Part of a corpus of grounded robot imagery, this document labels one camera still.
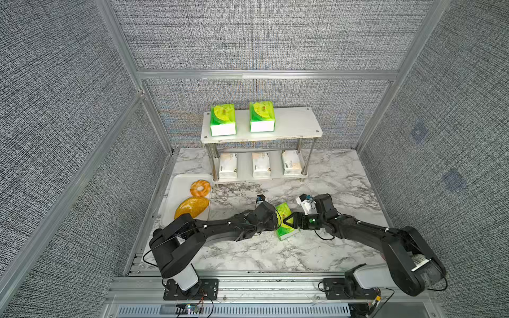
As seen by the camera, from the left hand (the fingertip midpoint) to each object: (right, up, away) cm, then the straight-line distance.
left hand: (278, 221), depth 86 cm
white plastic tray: (-49, +12, +16) cm, 53 cm away
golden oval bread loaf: (-38, +6, +4) cm, 38 cm away
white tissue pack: (-23, +24, +12) cm, 36 cm away
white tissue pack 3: (+8, +26, +12) cm, 30 cm away
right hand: (+4, +2, 0) cm, 5 cm away
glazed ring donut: (-38, +13, +16) cm, 43 cm away
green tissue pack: (+2, -3, -4) cm, 5 cm away
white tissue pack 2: (-7, +25, +13) cm, 28 cm away
